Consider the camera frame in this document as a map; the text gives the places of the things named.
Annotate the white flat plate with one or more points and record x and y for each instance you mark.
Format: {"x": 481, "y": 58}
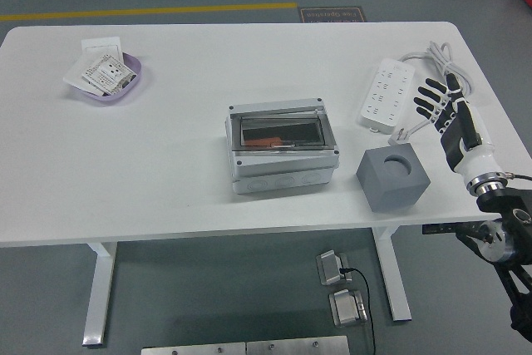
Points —
{"x": 75, "y": 74}

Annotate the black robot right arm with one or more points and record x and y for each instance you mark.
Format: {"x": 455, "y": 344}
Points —
{"x": 498, "y": 201}

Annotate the yellow floor tape line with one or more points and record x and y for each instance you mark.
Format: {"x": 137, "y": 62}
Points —
{"x": 166, "y": 10}

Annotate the black floor sign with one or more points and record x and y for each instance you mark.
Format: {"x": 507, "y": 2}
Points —
{"x": 332, "y": 15}

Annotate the plain white switch plate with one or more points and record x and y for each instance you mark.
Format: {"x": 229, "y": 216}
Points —
{"x": 101, "y": 45}

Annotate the metal base plate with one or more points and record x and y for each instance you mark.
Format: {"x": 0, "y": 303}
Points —
{"x": 297, "y": 346}
{"x": 191, "y": 349}

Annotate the white table leg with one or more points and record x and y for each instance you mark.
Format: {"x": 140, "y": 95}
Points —
{"x": 101, "y": 288}
{"x": 392, "y": 276}

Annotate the orange cylinder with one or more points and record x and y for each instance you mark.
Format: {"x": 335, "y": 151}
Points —
{"x": 266, "y": 141}

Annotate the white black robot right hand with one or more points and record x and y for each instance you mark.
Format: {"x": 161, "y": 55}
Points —
{"x": 478, "y": 159}

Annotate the grey enclosure box clear lid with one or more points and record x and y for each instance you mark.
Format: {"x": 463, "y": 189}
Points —
{"x": 287, "y": 164}

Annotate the grey cube with round hole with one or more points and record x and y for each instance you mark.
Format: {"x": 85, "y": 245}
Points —
{"x": 386, "y": 193}

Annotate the printed white socket panel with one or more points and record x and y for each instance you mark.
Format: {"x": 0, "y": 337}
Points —
{"x": 106, "y": 72}

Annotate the silver foot pedal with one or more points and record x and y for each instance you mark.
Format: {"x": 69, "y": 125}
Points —
{"x": 347, "y": 309}
{"x": 330, "y": 267}

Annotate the black table control panel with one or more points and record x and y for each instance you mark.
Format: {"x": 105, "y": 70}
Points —
{"x": 440, "y": 228}

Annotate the purple plastic tray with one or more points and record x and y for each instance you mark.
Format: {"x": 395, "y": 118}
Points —
{"x": 124, "y": 95}

